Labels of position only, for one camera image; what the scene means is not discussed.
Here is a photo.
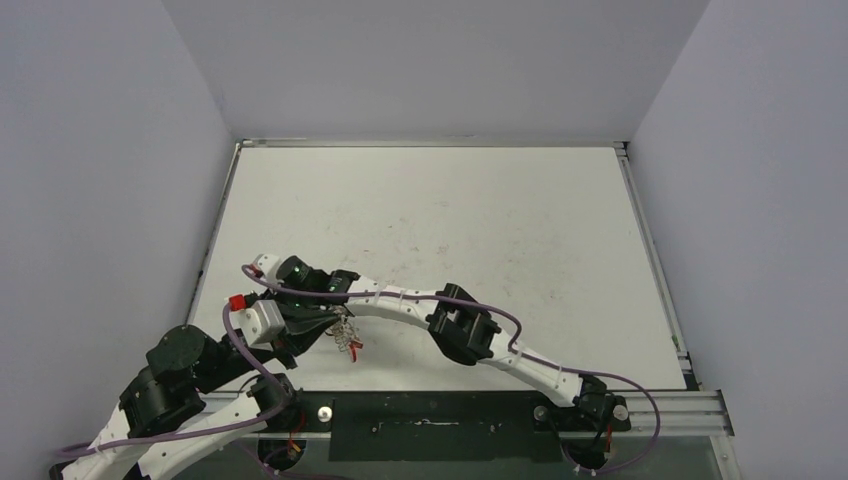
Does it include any steel key organizer ring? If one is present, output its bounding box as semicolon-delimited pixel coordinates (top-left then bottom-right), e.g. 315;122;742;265
327;314;364;364

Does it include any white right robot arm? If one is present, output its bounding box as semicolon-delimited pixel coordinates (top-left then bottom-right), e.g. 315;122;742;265
243;255;630;432

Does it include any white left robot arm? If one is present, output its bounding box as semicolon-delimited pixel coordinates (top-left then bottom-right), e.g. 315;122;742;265
49;306;350;479

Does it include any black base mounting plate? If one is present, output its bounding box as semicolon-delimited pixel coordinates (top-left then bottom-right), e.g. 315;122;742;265
255;391;631;470

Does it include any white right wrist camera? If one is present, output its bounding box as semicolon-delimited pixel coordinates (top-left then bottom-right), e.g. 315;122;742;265
251;253;283;278

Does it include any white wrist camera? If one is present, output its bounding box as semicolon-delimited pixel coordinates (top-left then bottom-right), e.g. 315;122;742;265
228;294;285;348
251;253;283;278

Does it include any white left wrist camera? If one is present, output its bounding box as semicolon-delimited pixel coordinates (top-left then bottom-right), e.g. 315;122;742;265
228;294;285;348

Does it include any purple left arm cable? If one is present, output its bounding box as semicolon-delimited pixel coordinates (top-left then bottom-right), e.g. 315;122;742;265
52;304;293;462

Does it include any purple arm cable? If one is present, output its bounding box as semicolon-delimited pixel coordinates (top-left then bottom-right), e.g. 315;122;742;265
241;264;662;475
52;304;293;462

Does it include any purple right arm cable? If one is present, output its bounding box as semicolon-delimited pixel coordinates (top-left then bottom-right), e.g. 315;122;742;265
241;264;662;475

